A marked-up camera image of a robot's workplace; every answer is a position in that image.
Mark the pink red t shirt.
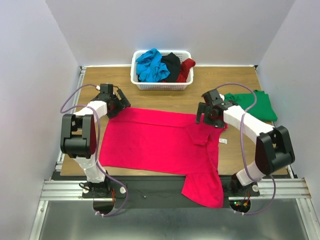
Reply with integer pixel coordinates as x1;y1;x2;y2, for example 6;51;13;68
99;107;224;208

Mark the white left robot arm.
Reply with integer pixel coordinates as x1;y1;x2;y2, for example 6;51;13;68
60;83;131;198

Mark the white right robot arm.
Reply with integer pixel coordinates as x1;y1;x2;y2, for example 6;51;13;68
196;89;296;195

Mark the white plastic basket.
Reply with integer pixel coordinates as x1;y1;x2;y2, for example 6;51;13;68
130;49;194;91

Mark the blue t shirt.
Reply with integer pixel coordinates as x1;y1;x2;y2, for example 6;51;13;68
135;48;170;83

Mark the dark red t shirt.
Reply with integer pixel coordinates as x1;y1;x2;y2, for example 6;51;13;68
176;58;196;83

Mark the green folded t shirt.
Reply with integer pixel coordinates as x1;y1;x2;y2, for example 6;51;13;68
224;90;278;122

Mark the black t shirt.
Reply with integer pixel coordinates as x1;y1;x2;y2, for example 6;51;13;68
161;52;181;83

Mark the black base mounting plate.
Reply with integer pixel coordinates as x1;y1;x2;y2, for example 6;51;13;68
43;175;260;209

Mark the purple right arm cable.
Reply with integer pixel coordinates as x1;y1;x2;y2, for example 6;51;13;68
214;82;277;216

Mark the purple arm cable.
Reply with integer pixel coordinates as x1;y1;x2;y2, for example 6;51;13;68
214;82;277;216
59;84;130;218

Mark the aluminium frame rail left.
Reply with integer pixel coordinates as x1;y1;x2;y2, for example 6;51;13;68
55;66;91;170

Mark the aluminium frame rail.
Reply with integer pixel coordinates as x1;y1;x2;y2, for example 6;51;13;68
273;165;311;199
55;66;91;170

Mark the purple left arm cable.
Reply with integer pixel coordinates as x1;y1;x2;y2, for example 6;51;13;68
59;84;130;218

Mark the aluminium frame rail right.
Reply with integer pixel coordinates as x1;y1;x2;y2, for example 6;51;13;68
273;165;311;199

